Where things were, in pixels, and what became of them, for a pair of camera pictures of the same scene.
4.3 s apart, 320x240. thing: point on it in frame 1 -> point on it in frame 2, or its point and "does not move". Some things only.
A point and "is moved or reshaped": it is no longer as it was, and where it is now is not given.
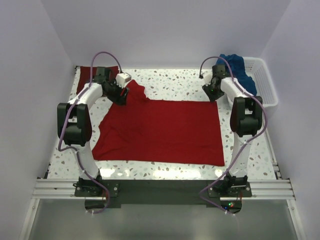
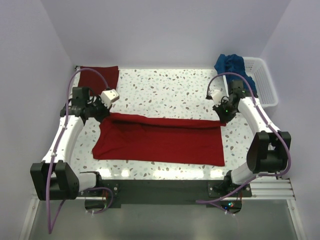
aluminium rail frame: (265, 185) does not move
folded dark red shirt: (84, 77) does not move
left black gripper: (119, 99) -> (106, 110)
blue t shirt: (239, 74) does not move
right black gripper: (212, 97) -> (224, 119)
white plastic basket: (257, 70) does not move
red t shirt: (175, 132) is moved or reshaped
